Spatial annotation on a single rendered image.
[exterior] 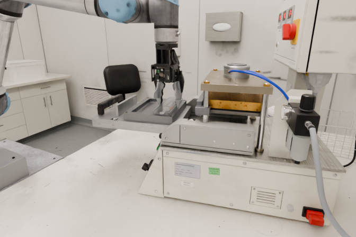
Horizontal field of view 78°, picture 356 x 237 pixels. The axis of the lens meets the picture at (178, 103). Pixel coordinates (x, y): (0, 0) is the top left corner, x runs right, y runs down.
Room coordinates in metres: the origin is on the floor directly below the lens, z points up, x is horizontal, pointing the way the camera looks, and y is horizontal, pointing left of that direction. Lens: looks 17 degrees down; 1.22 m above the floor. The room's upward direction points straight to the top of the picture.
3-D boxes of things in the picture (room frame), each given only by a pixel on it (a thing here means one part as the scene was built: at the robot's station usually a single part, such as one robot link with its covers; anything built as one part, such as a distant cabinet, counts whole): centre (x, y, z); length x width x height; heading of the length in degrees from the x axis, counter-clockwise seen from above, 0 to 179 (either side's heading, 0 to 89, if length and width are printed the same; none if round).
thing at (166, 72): (0.70, 0.04, 1.15); 0.09 x 0.08 x 0.12; 166
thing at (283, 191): (0.66, -0.17, 0.84); 0.53 x 0.37 x 0.17; 76
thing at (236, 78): (0.65, -0.21, 1.08); 0.31 x 0.24 x 0.13; 166
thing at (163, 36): (0.71, 0.03, 1.23); 0.08 x 0.08 x 0.05
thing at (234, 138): (0.56, -0.07, 0.97); 0.26 x 0.05 x 0.07; 76
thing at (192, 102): (0.83, -0.15, 0.97); 0.25 x 0.05 x 0.07; 76
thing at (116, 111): (0.75, 0.12, 0.97); 0.30 x 0.22 x 0.08; 76
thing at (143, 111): (0.74, 0.07, 0.98); 0.20 x 0.17 x 0.03; 166
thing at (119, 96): (0.79, 0.25, 0.99); 0.15 x 0.02 x 0.04; 166
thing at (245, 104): (0.67, -0.18, 1.07); 0.22 x 0.17 x 0.10; 166
